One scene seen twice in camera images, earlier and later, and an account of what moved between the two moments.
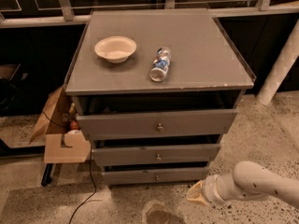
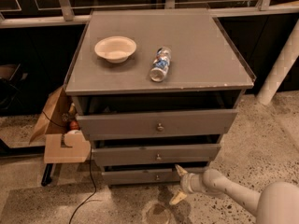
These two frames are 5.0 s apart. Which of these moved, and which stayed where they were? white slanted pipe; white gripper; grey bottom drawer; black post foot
Moved: white gripper
Stayed: black post foot; white slanted pipe; grey bottom drawer
